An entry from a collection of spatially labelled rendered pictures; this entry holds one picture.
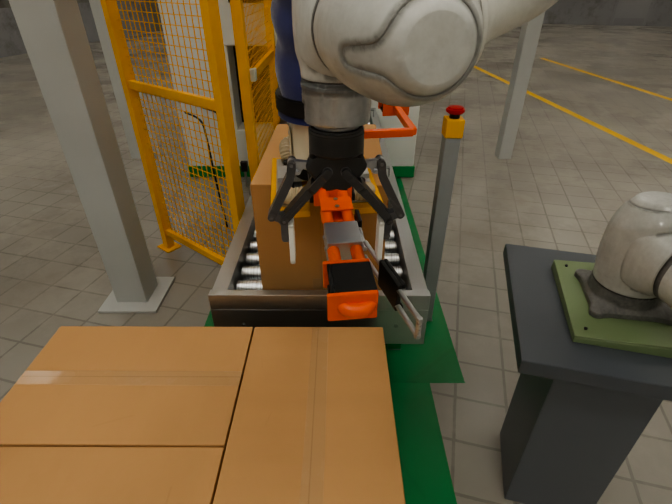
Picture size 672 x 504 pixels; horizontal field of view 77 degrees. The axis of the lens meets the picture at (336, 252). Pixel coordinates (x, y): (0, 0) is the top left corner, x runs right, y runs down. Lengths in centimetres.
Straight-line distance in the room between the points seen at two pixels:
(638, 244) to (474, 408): 103
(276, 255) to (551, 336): 80
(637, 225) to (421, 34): 83
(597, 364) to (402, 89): 86
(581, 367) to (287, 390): 69
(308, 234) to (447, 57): 101
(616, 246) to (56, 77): 194
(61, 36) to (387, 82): 173
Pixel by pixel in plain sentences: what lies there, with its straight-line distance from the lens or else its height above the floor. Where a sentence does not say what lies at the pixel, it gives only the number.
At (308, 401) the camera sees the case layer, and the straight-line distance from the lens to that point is 114.
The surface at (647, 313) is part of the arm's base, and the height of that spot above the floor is 80.
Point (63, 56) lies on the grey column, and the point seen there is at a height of 120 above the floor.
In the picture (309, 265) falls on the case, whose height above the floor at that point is 67.
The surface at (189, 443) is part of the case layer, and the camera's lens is 113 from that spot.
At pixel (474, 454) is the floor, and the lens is 177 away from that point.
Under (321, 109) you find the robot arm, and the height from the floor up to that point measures 131.
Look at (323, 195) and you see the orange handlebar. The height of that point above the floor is 107.
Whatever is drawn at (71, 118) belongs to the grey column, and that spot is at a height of 97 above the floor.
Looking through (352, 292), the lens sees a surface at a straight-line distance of 61.
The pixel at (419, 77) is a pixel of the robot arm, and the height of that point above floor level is 138.
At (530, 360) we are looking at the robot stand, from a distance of 104.
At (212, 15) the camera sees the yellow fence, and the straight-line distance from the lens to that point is 187.
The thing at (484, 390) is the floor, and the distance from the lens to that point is 196.
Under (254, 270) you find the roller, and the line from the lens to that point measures 159.
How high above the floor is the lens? 145
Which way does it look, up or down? 33 degrees down
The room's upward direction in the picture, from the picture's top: straight up
